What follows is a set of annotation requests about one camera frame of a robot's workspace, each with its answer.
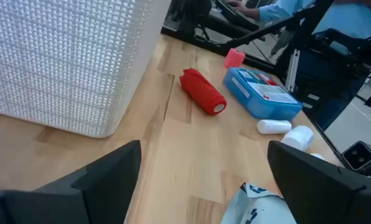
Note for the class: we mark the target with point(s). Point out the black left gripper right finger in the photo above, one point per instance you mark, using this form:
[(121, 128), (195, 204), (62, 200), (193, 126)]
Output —
[(316, 193)]

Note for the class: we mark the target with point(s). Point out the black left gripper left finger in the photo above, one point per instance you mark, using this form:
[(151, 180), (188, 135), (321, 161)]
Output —
[(104, 186)]

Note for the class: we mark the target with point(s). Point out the white plastic bottle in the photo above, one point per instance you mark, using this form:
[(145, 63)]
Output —
[(297, 138)]

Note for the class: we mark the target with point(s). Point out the white pouch with blue print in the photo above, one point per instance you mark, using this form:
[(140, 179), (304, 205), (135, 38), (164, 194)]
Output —
[(257, 208)]

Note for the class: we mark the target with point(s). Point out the slim white gauze roll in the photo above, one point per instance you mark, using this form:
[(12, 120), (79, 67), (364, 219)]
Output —
[(274, 127)]

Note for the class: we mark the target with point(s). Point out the blue plastic first aid box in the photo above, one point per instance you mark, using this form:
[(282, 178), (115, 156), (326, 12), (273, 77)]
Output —
[(260, 95)]

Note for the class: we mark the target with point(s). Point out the red bandage roll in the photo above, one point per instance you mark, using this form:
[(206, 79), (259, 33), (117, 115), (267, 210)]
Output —
[(202, 91)]

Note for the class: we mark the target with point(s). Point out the small pink bandage roll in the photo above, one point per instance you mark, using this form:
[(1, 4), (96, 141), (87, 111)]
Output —
[(234, 58)]

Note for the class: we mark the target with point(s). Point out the white perforated plastic basket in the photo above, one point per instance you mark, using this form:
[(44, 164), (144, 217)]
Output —
[(64, 62)]

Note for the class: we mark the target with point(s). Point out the person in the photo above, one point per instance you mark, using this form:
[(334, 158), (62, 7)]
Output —
[(344, 15)]

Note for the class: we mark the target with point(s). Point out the black laptop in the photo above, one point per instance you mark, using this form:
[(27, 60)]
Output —
[(235, 18)]

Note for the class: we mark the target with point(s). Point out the black office chair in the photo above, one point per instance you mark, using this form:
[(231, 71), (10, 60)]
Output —
[(190, 14)]

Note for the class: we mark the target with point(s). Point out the person's hand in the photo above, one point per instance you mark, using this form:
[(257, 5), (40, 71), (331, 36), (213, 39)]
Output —
[(235, 3)]

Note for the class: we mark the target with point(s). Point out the black table-level camera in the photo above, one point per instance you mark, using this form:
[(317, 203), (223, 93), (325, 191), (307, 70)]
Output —
[(358, 155)]

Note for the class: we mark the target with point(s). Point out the silver aluminium rail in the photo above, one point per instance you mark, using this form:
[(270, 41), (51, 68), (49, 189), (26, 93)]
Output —
[(293, 70)]

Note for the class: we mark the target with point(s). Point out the black rig frame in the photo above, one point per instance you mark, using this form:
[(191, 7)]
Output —
[(223, 49)]

